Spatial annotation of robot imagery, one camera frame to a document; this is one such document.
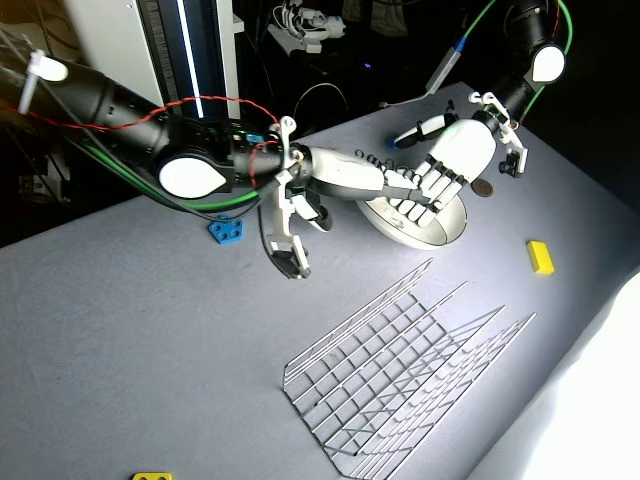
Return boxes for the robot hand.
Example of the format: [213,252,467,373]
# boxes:
[388,113,500,227]
[288,144,427,233]

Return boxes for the white round plate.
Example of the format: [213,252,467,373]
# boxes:
[357,197,469,251]
[369,192,466,247]

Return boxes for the yellow rectangular block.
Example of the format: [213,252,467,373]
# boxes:
[525,240,556,275]

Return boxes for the blue pentagon block with holes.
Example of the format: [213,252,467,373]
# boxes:
[207,213,247,246]

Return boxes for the grey table cloth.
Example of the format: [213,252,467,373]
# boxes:
[0,82,640,480]

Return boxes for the grey cable plug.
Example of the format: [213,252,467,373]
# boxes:
[379,42,466,109]

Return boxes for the silver wire dish rack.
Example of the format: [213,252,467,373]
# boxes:
[276,257,538,476]

